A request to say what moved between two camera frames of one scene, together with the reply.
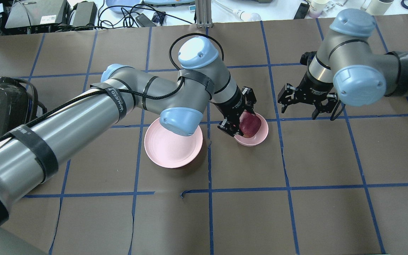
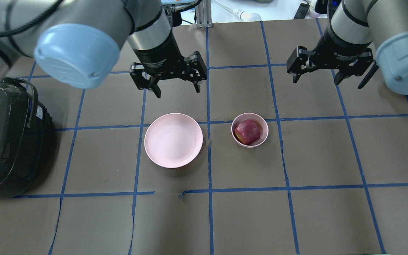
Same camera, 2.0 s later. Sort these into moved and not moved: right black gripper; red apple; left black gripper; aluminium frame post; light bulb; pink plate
Moved: right black gripper; red apple; left black gripper
Not moved: light bulb; pink plate; aluminium frame post
